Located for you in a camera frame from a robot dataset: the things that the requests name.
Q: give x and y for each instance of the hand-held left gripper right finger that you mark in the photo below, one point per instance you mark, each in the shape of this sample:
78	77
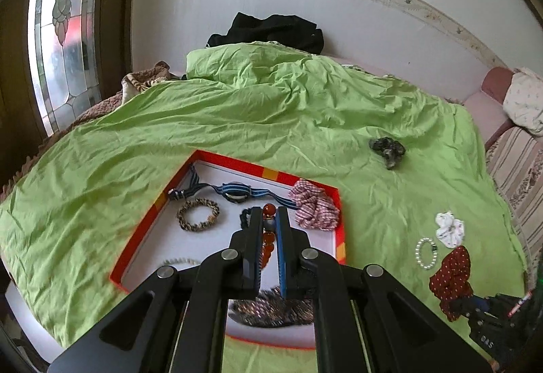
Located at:
281	267

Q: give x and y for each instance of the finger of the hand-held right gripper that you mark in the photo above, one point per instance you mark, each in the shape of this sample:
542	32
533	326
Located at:
471	305

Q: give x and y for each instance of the stained glass window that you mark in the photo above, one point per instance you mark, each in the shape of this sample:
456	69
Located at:
63	38

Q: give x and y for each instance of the white floral pillow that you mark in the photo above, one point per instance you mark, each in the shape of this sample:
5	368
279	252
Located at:
526	101

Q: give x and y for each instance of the pink cushion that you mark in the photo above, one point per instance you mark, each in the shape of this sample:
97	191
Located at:
488	93

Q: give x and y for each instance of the black clothing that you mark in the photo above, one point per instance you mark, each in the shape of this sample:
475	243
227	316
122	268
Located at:
271	32

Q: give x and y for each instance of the red-rimmed white tray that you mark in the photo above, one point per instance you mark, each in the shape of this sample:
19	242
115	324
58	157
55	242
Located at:
246	171

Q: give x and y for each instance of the glittery dark scrunchie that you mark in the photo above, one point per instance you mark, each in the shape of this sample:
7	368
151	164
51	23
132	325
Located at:
271	309

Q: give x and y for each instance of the red polka dot scrunchie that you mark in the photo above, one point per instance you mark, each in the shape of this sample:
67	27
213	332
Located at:
452	275

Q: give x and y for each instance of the pink plaid scrunchie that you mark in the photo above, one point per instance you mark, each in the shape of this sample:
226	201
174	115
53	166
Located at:
314	205

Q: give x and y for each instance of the green bed sheet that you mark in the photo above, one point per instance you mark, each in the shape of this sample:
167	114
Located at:
275	110

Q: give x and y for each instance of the white dotted scrunchie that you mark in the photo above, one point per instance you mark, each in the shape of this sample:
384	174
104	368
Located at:
449	226

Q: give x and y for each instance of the striped floral cushion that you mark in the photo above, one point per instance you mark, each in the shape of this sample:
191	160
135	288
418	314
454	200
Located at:
521	169

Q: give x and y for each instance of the black hair claw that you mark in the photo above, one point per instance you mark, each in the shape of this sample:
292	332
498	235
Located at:
245	217

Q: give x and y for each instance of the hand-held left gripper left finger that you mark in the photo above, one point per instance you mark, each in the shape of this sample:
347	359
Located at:
256	262

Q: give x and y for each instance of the blue striped elastic band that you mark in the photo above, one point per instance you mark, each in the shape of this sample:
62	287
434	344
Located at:
235	190

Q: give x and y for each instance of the leopard print cloth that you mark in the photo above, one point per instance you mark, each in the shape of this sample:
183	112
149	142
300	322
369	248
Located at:
142	78

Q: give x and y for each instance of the brown fuzzy blanket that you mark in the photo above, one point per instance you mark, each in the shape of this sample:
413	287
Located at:
97	112

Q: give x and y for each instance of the dark green scrunchie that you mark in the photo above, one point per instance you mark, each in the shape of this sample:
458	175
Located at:
388	148

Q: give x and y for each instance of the dark wooden window frame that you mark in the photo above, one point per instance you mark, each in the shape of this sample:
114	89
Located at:
118	17

